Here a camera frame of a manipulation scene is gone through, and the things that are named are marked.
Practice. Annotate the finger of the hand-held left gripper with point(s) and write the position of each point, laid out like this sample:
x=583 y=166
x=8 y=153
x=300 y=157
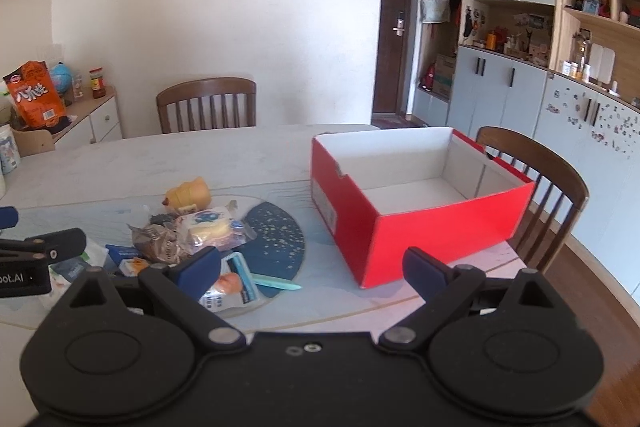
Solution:
x=60 y=243
x=7 y=217

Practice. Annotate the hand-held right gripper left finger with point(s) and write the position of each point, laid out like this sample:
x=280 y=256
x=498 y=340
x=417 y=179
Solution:
x=201 y=269

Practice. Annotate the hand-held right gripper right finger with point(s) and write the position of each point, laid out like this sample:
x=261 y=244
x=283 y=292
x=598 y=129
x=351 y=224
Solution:
x=425 y=272

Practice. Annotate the white packet with orange print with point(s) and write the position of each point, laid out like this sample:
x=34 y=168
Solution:
x=227 y=292

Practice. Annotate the red cardboard box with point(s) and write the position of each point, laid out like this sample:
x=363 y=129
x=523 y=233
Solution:
x=400 y=247

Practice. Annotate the pale blue packet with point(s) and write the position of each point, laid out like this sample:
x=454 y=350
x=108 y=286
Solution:
x=237 y=269

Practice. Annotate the blueberry bread packet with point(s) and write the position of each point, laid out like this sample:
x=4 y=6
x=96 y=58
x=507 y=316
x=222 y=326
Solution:
x=210 y=227

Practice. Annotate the brown foil snack packet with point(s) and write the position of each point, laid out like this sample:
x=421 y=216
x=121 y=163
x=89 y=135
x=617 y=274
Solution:
x=160 y=244

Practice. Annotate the black snack packet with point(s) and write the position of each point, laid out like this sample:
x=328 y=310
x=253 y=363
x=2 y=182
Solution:
x=160 y=219

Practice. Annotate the yellow duck toy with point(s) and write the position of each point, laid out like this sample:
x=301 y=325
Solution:
x=192 y=194

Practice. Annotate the teal plastic stick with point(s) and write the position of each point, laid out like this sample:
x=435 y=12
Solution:
x=277 y=282

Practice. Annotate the white marble desktop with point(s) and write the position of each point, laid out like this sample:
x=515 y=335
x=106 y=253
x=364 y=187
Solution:
x=200 y=157

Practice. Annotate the pale plastic packet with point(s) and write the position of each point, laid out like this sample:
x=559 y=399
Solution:
x=75 y=269

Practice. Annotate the printed white canister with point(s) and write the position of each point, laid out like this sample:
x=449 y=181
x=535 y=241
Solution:
x=9 y=152

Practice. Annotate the small orange white packet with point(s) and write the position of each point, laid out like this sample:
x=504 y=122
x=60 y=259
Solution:
x=136 y=266

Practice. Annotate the light wooden chair back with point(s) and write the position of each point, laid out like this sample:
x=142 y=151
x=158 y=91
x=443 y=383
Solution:
x=32 y=143

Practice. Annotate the orange snack bag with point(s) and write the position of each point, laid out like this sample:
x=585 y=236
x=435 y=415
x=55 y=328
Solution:
x=37 y=99

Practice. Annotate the white sideboard with wooden top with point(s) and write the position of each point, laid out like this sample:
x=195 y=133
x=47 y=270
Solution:
x=102 y=122

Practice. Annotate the small clear bottle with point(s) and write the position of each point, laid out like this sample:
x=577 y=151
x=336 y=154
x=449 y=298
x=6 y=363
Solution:
x=78 y=87

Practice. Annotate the blue globe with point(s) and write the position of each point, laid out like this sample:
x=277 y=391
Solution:
x=61 y=78

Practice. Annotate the dark wooden chair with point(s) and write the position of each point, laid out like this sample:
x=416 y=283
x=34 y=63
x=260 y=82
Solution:
x=545 y=172
x=205 y=104

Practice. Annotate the red sauce jar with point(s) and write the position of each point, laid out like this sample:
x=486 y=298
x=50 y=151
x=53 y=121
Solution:
x=97 y=84

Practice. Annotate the red toy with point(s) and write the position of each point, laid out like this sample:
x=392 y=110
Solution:
x=427 y=78

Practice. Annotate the dark brown door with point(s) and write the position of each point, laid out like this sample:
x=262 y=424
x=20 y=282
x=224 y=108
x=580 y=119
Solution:
x=392 y=67

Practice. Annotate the yellow bottle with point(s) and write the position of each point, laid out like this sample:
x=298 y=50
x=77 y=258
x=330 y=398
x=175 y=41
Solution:
x=492 y=41

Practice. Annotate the silver door lock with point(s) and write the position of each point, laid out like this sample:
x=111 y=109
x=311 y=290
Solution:
x=399 y=23

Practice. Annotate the pale tote bag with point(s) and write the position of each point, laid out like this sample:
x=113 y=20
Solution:
x=435 y=9

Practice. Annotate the grey wall cabinet unit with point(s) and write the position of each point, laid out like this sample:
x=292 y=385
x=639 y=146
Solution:
x=505 y=87

